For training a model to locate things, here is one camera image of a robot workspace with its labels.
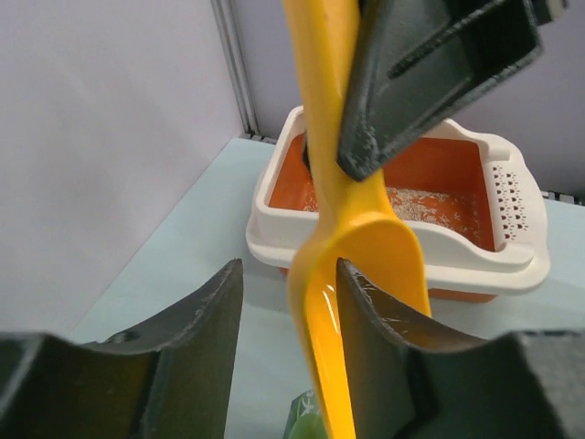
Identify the green litter bag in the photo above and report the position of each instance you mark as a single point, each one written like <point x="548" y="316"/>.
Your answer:
<point x="304" y="419"/>

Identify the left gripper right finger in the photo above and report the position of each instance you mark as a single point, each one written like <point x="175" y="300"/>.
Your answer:
<point x="410" y="376"/>

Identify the orange plastic scoop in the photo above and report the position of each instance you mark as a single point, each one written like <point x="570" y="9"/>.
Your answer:
<point x="355" y="219"/>

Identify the clean litter grains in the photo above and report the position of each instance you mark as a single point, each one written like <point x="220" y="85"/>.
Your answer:
<point x="453" y="211"/>

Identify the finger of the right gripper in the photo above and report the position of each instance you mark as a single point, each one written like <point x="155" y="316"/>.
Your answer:
<point x="305" y="154"/>
<point x="417" y="63"/>

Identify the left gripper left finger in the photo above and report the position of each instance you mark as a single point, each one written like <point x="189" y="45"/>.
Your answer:
<point x="168" y="376"/>

